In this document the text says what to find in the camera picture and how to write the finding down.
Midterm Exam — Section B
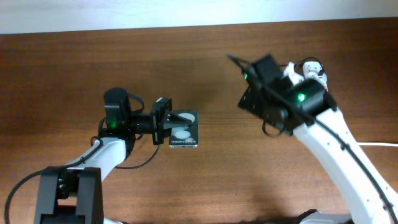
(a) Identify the black Galaxy flip phone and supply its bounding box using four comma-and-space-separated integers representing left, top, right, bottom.
169, 110, 198, 148

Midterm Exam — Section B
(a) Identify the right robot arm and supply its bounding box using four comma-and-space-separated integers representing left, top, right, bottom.
230, 55, 397, 223

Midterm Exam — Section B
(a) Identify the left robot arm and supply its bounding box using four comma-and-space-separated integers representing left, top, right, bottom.
34, 88, 198, 223

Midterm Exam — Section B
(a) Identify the white power strip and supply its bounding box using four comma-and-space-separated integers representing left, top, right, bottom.
302, 61, 328, 91

